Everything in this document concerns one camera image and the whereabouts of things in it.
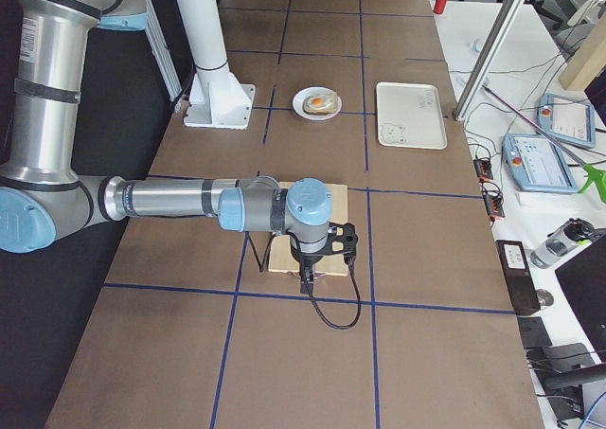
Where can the wooden cutting board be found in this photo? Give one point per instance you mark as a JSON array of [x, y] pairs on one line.
[[281, 259]]

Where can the blue teach pendant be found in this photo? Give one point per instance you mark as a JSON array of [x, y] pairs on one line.
[[571, 121], [536, 165]]

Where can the aluminium frame post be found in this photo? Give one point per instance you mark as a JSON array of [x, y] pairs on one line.
[[496, 38]]

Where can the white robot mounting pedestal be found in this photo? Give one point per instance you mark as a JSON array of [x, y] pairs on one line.
[[217, 99]]

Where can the green handled reacher grabber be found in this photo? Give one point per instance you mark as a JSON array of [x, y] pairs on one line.
[[594, 176]]

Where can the far blue teach pendant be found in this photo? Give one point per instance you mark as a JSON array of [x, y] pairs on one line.
[[571, 121]]

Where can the white round plate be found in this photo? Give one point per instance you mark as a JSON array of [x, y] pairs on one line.
[[299, 97]]

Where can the black box with label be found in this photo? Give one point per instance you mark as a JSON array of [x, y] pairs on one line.
[[521, 290]]

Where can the grey water bottle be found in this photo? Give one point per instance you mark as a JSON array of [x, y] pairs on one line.
[[573, 233]]

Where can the near blue teach pendant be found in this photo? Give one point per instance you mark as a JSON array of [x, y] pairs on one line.
[[536, 165]]

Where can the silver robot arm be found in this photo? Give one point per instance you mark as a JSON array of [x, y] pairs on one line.
[[44, 200]]

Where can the toast slice on plate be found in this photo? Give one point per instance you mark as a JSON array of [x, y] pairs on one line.
[[331, 109]]

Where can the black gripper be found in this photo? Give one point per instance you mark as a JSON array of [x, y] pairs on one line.
[[309, 259]]

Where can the fried egg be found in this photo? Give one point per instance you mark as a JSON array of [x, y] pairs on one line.
[[318, 102]]

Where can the cream bear serving tray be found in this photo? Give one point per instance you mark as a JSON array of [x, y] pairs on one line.
[[409, 116]]

